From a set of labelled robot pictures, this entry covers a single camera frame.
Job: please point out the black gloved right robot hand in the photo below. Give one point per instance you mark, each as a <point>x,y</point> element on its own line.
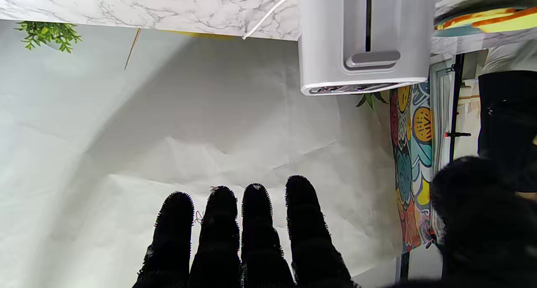
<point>260,246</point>

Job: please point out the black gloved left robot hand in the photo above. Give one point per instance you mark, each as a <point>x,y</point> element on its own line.
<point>509,124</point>

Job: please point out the yellow toast slice orange crust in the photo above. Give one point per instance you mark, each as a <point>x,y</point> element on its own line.
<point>465,19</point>
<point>512,24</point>

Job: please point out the white two-slot toaster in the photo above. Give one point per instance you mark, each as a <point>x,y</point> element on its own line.
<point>323,36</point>

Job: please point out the black tripod stand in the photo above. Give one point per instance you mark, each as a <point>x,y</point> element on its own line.
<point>457,91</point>

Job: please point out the colourful mural banner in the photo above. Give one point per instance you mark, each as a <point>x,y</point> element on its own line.
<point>413,162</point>

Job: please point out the teal round plate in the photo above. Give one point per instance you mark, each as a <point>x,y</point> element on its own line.
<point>453,31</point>

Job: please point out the large leafy green plant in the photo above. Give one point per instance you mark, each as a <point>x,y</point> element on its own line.
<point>371,100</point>

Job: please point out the white wrinkled backdrop cloth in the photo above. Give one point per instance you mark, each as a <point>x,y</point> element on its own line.
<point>126,133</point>

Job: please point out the small potted green plant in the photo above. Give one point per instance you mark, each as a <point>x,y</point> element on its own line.
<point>48,33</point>

